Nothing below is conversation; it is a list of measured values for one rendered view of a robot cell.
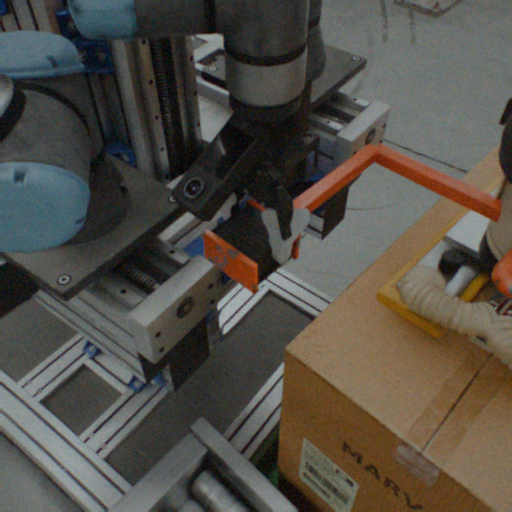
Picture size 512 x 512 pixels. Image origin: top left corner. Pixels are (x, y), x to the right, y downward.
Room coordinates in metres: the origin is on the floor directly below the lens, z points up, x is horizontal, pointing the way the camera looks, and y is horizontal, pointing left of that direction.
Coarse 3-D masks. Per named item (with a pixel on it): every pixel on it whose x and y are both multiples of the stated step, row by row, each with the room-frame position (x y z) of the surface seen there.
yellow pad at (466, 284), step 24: (456, 216) 0.63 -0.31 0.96; (432, 240) 0.58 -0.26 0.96; (408, 264) 0.53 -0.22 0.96; (432, 264) 0.53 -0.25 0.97; (456, 264) 0.51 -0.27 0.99; (480, 264) 0.53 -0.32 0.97; (384, 288) 0.49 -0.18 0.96; (456, 288) 0.48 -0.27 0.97; (480, 288) 0.49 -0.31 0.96; (408, 312) 0.45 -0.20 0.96
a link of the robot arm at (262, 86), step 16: (240, 64) 0.45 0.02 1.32; (288, 64) 0.45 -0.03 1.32; (304, 64) 0.47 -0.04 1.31; (240, 80) 0.45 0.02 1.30; (256, 80) 0.44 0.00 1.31; (272, 80) 0.44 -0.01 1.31; (288, 80) 0.45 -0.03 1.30; (304, 80) 0.48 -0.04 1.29; (240, 96) 0.45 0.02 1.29; (256, 96) 0.45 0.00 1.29; (272, 96) 0.44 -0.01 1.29; (288, 96) 0.45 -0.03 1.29
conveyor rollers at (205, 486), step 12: (204, 480) 0.38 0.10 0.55; (216, 480) 0.38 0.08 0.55; (192, 492) 0.37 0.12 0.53; (204, 492) 0.36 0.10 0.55; (216, 492) 0.36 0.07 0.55; (228, 492) 0.36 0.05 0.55; (204, 504) 0.35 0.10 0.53; (216, 504) 0.34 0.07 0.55; (228, 504) 0.34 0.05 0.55; (240, 504) 0.34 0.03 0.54
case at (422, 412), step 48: (336, 336) 0.42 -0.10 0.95; (384, 336) 0.42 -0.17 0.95; (432, 336) 0.42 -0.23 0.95; (288, 384) 0.39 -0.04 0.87; (336, 384) 0.35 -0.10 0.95; (384, 384) 0.35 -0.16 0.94; (432, 384) 0.35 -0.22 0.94; (480, 384) 0.35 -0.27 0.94; (288, 432) 0.39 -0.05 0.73; (336, 432) 0.33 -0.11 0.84; (384, 432) 0.29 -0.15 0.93; (432, 432) 0.29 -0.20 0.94; (480, 432) 0.29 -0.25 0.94; (288, 480) 0.38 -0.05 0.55; (336, 480) 0.32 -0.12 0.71; (384, 480) 0.28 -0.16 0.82; (432, 480) 0.25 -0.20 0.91; (480, 480) 0.24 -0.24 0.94
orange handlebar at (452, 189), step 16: (368, 144) 0.66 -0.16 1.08; (352, 160) 0.62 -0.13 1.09; (368, 160) 0.62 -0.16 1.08; (384, 160) 0.63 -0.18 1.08; (400, 160) 0.62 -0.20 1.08; (336, 176) 0.58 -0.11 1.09; (352, 176) 0.60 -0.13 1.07; (416, 176) 0.59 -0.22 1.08; (432, 176) 0.58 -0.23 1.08; (448, 176) 0.58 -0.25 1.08; (320, 192) 0.55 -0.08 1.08; (448, 192) 0.56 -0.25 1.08; (464, 192) 0.55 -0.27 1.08; (480, 192) 0.55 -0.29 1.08; (480, 208) 0.53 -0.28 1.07; (496, 208) 0.52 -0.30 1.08; (496, 272) 0.42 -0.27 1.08
